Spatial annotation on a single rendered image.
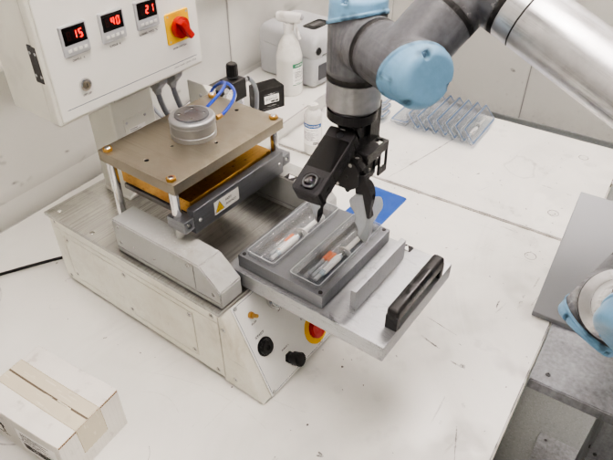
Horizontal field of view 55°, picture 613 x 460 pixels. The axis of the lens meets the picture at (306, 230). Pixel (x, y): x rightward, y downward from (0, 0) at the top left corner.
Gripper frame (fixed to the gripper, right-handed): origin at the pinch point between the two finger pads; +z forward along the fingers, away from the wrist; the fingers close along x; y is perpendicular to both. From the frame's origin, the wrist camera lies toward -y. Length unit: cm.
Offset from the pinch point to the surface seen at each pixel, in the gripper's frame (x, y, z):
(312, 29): 68, 86, 7
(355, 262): -3.8, -0.6, 4.5
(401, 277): -10.2, 3.4, 7.0
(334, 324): -7.1, -11.0, 7.6
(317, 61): 63, 83, 15
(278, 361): 4.2, -10.7, 24.6
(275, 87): 65, 64, 17
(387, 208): 15, 45, 29
